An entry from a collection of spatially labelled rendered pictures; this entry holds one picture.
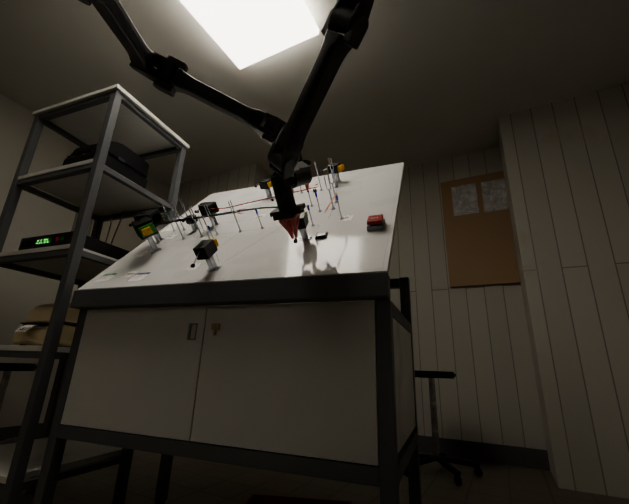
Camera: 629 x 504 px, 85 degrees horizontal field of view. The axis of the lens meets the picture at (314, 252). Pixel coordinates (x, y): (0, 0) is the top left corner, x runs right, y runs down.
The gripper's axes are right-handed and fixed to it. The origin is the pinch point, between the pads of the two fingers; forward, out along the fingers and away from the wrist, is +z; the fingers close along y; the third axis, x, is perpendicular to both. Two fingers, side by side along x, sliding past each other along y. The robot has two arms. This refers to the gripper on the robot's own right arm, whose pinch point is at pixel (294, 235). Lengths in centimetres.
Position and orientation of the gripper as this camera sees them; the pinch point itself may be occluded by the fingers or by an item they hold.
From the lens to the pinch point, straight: 110.2
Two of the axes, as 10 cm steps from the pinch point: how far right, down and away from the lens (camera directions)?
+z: 2.2, 9.3, 3.0
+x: -2.0, 3.5, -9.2
